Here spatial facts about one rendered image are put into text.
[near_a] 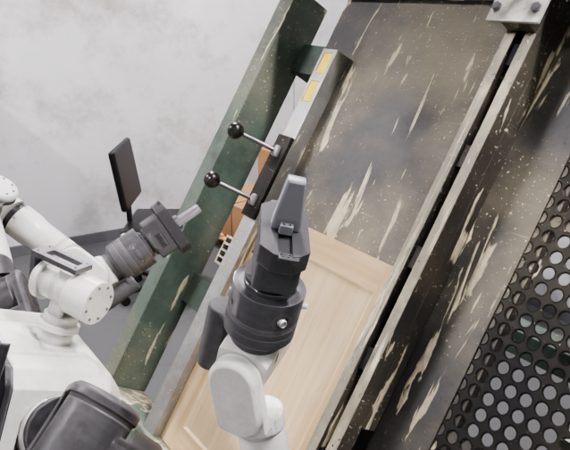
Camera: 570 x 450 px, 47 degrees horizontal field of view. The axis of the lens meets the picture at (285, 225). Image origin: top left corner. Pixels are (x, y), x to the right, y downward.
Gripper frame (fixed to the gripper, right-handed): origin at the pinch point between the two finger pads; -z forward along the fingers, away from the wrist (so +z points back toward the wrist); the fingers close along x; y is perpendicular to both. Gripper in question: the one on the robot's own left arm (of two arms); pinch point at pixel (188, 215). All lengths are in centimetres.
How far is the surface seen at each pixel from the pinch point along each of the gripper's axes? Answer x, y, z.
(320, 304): 24.2, 24.5, -9.1
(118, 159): -1, -248, -10
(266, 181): 3.9, 0.0, -18.7
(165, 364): 95, -191, 34
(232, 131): -9.4, -1.3, -18.6
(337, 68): -8.4, 1.3, -46.0
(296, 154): 2.6, 0.4, -27.7
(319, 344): 28.8, 28.4, -4.0
